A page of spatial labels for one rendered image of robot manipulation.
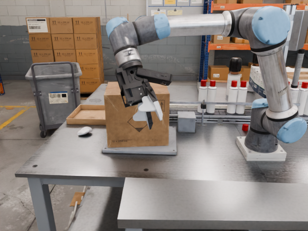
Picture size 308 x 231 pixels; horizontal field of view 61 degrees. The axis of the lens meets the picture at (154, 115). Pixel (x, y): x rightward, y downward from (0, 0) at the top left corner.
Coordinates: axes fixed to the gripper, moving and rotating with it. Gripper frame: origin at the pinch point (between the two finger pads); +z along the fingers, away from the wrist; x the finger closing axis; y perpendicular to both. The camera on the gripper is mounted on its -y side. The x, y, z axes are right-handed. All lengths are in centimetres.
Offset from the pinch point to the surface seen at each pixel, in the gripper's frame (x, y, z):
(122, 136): -49.5, 4.6, -5.0
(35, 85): -226, 58, -107
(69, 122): -87, 28, -27
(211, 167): -33.3, -26.2, 21.6
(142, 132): -47.1, -4.9, -3.6
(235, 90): -59, -69, -12
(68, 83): -232, 22, -103
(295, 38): -25, -88, -23
